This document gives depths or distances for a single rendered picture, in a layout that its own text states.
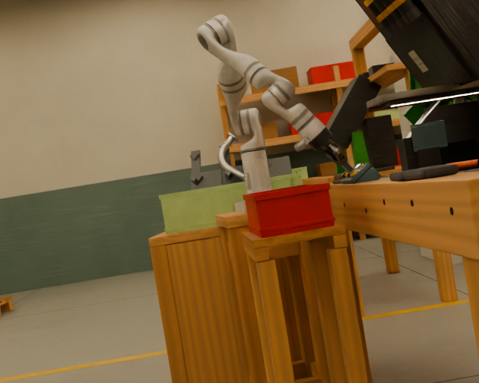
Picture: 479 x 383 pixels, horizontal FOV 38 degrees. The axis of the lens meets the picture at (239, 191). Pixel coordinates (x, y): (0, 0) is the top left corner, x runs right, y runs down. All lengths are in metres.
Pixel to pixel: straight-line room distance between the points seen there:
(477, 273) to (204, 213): 1.77
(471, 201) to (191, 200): 1.81
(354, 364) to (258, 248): 0.42
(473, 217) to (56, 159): 8.34
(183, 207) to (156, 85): 6.39
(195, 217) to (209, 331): 0.48
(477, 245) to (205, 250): 1.71
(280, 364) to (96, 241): 7.50
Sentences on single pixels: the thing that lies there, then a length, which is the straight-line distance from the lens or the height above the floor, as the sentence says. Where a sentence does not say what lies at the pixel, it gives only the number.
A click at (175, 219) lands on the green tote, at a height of 0.85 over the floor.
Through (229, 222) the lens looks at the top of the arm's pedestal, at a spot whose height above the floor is 0.83.
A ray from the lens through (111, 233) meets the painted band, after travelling 9.28.
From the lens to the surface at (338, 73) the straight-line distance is 8.80.
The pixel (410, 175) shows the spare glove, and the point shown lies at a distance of 1.66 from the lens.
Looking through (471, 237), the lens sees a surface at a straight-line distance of 1.34.
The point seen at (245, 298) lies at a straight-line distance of 2.40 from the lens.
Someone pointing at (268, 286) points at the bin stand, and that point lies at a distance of 1.89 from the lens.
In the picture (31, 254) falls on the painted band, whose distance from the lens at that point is 9.51.
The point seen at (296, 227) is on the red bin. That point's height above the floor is 0.81.
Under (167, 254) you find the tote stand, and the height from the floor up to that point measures 0.71.
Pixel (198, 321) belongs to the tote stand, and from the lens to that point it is 2.92.
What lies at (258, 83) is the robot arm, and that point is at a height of 1.25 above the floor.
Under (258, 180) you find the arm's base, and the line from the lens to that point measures 2.49.
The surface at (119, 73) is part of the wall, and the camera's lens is 9.36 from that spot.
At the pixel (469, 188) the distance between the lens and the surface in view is 1.31.
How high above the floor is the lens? 0.96
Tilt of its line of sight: 1 degrees down
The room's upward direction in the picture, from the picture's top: 9 degrees counter-clockwise
